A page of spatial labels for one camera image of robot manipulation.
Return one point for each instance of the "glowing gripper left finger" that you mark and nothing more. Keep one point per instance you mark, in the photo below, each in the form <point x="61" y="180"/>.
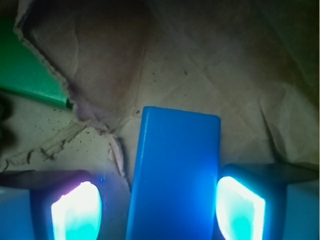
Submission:
<point x="49" y="205"/>

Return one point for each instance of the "blue rectangular block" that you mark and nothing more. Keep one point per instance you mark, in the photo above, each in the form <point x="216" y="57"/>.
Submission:
<point x="175" y="176"/>

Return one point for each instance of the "brown paper bag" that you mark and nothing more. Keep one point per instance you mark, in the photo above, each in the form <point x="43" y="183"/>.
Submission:
<point x="253" y="63"/>

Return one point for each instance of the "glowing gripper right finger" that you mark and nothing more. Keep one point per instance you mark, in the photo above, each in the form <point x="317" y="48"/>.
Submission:
<point x="268" y="201"/>

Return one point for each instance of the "green rectangular block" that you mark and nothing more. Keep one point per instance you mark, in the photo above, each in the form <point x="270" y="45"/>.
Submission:
<point x="23" y="74"/>

